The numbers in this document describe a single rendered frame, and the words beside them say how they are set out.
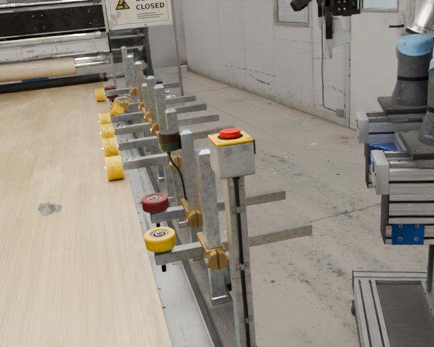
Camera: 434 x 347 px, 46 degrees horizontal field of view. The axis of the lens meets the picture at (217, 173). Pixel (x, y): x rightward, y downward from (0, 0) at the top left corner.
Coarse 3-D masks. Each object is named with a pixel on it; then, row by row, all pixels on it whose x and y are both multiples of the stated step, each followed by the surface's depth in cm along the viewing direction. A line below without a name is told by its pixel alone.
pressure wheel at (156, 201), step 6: (144, 198) 153; (150, 198) 154; (156, 198) 153; (162, 198) 152; (144, 204) 151; (150, 204) 150; (156, 204) 150; (162, 204) 151; (168, 204) 154; (144, 210) 152; (150, 210) 150; (156, 210) 150; (162, 210) 151
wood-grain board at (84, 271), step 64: (0, 128) 264; (64, 128) 252; (0, 192) 171; (64, 192) 166; (128, 192) 161; (0, 256) 126; (64, 256) 124; (128, 256) 121; (0, 320) 100; (64, 320) 98; (128, 320) 97
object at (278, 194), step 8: (256, 192) 163; (264, 192) 162; (272, 192) 162; (280, 192) 162; (224, 200) 158; (248, 200) 160; (256, 200) 160; (264, 200) 161; (272, 200) 162; (168, 208) 156; (176, 208) 156; (224, 208) 158; (152, 216) 153; (160, 216) 154; (168, 216) 155; (176, 216) 155; (184, 216) 156
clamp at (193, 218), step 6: (180, 198) 160; (180, 204) 161; (186, 204) 155; (186, 210) 151; (192, 210) 151; (198, 210) 151; (186, 216) 153; (192, 216) 149; (198, 216) 149; (192, 222) 150; (198, 222) 150
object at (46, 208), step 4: (40, 204) 154; (44, 204) 154; (48, 204) 152; (52, 204) 153; (56, 204) 152; (40, 208) 152; (44, 208) 151; (48, 208) 150; (52, 208) 152; (56, 208) 152; (60, 208) 152; (44, 212) 150; (48, 212) 149; (52, 212) 150
